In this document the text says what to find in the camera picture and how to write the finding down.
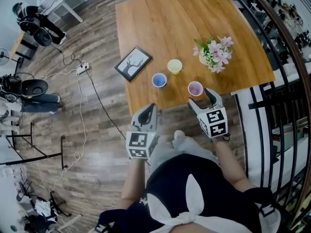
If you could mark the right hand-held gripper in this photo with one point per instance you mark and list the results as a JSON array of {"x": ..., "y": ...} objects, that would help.
[{"x": 215, "y": 122}]

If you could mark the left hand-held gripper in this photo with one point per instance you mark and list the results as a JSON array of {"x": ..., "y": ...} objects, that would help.
[{"x": 139, "y": 142}]

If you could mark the pink cup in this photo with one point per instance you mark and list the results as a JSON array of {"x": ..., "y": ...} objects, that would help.
[{"x": 195, "y": 88}]

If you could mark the blue cup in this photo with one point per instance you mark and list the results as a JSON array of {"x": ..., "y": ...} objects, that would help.
[{"x": 159, "y": 79}]

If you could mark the yellow cup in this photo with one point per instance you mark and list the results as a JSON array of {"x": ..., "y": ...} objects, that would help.
[{"x": 174, "y": 65}]

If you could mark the person's right forearm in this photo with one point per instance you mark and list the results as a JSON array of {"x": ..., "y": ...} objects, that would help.
[{"x": 230, "y": 164}]

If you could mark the person's left forearm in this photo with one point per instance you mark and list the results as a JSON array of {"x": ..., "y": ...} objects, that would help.
[{"x": 133, "y": 181}]

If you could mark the person's light shoe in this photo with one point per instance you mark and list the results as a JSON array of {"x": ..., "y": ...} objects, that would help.
[{"x": 179, "y": 134}]

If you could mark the person's grey shorts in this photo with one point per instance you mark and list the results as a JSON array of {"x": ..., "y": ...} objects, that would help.
[{"x": 187, "y": 148}]

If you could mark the pink flowers in yellow pot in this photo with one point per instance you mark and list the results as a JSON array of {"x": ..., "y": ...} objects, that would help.
[{"x": 215, "y": 53}]

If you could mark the black framed tree picture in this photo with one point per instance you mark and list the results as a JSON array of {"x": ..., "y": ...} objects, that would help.
[{"x": 133, "y": 63}]

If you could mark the black metal railing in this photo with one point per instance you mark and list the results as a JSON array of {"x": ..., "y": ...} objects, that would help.
[{"x": 279, "y": 105}]

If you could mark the person's black top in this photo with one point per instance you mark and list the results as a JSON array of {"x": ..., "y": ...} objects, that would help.
[{"x": 170, "y": 190}]

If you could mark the white power strip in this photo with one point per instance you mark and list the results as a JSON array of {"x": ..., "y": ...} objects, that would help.
[{"x": 82, "y": 67}]

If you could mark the white tied cloth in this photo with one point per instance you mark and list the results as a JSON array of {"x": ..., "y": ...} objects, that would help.
[{"x": 194, "y": 203}]

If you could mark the black metal rack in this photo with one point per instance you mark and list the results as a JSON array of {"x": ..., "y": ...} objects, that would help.
[{"x": 36, "y": 152}]

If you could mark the black round chair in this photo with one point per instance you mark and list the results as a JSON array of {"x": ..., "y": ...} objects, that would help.
[
  {"x": 34, "y": 87},
  {"x": 42, "y": 37}
]

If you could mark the small wooden side table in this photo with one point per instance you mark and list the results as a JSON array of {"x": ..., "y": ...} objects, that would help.
[{"x": 23, "y": 45}]

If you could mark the black standing fan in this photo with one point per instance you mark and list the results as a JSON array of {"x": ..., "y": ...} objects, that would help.
[{"x": 3, "y": 56}]

